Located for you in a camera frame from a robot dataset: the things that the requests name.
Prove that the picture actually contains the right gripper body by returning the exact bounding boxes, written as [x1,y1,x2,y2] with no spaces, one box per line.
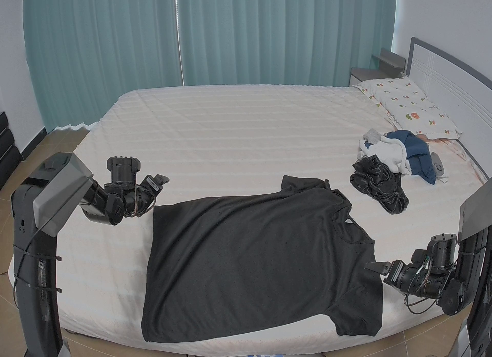
[384,261,424,298]

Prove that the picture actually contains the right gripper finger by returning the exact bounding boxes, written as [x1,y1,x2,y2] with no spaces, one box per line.
[364,260,393,276]

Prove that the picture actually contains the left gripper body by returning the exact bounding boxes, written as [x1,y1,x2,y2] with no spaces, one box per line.
[136,173,162,206]

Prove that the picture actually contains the black T-shirt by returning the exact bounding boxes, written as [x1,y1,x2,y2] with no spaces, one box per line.
[141,174,385,343]

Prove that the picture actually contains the pile of clothes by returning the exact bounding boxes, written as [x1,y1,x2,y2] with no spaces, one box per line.
[349,128,449,215]

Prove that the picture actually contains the bed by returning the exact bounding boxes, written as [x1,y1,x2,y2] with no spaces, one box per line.
[8,36,492,352]

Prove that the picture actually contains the blue-green curtain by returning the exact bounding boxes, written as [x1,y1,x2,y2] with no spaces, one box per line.
[23,0,183,133]
[177,0,397,88]

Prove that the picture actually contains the white printed pillow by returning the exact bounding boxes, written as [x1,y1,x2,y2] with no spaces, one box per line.
[353,77,464,141]

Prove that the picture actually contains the grey bedside table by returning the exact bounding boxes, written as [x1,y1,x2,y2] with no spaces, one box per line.
[350,48,406,87]

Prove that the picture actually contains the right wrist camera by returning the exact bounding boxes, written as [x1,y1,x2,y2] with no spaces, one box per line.
[411,249,429,270]

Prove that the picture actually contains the black cable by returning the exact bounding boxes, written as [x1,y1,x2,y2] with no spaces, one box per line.
[403,295,439,315]
[13,227,51,284]

